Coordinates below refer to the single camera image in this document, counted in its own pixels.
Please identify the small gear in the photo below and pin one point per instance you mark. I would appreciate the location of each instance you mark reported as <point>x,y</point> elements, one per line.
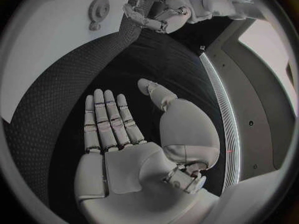
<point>94,25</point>

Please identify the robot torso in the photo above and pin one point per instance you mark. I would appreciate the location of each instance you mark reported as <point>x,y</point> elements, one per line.
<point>252,97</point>

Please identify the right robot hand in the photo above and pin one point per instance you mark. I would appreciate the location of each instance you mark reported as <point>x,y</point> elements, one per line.
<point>130,164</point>

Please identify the large gear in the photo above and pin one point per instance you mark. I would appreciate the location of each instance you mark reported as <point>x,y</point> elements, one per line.
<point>99,9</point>

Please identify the white task board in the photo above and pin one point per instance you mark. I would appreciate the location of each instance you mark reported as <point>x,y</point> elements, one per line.
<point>46,41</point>

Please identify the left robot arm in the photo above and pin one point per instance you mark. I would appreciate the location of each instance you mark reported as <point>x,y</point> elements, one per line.
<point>217,5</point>

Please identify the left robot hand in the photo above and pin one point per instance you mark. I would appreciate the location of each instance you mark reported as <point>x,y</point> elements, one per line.
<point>163,9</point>

